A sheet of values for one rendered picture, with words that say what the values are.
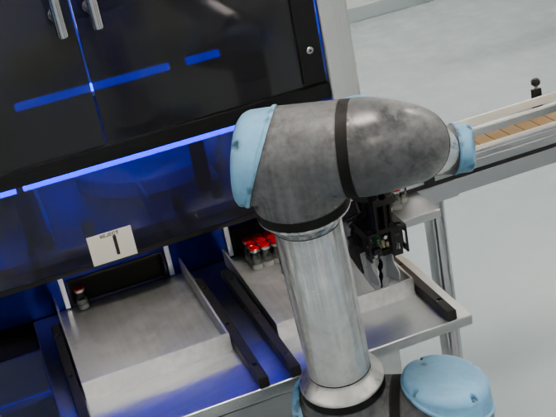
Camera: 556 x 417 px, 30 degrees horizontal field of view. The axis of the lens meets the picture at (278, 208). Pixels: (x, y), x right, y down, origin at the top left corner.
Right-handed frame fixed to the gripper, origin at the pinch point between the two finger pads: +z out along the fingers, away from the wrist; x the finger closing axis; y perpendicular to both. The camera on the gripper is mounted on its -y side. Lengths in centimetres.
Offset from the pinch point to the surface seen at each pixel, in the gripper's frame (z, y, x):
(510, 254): 95, -142, 104
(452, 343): 48, -40, 32
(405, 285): 1.3, 1.4, 4.2
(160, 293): 4.4, -29.3, -34.1
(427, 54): 101, -379, 193
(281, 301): 4.0, -11.2, -15.2
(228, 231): -1.0, -35.3, -17.1
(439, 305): 1.7, 10.2, 6.4
